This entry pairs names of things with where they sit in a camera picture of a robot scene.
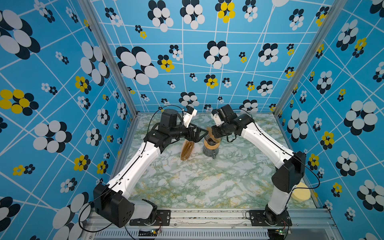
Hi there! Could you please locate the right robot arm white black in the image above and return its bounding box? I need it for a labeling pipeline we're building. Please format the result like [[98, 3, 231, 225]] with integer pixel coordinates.
[[212, 105, 306, 226]]

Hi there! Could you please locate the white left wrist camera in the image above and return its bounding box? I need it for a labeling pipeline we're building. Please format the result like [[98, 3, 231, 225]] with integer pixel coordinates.
[[182, 106, 198, 128]]

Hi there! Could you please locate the left green circuit board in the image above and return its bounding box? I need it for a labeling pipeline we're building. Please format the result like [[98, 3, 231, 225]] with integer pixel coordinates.
[[138, 229, 162, 237]]

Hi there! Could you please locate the aluminium front frame rail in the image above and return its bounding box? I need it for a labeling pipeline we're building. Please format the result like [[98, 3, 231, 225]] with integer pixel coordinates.
[[80, 208, 342, 240]]

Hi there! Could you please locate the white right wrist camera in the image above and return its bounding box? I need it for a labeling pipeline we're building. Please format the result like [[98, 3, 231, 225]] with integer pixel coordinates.
[[211, 109, 224, 127]]

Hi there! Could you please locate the round wooden dripper holder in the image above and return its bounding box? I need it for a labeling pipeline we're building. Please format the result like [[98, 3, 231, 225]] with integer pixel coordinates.
[[204, 141, 220, 150]]

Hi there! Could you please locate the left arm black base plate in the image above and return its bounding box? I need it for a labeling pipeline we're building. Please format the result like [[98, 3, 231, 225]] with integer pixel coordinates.
[[129, 210, 171, 227]]

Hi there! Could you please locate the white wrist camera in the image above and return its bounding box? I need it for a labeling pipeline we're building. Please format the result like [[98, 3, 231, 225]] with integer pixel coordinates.
[[211, 109, 224, 127], [182, 106, 198, 128]]

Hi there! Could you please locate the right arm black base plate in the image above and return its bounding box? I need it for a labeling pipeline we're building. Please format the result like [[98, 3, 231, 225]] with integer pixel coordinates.
[[246, 210, 292, 228]]

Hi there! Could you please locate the brown paper coffee filter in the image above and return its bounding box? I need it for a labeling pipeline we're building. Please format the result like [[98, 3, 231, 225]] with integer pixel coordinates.
[[207, 127, 221, 145]]

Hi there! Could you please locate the clear glass carafe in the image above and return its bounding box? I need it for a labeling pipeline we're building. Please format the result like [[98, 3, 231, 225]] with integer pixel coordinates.
[[203, 147, 219, 159]]

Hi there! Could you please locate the round yellow sponge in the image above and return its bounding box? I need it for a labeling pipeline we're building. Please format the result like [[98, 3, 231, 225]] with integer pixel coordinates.
[[292, 182, 311, 202]]

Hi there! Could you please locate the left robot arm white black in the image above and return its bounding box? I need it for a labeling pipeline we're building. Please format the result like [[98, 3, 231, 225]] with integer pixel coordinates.
[[93, 106, 208, 228]]

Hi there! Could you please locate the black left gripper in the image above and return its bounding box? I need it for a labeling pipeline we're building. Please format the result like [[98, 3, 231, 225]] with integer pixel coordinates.
[[169, 121, 208, 143]]

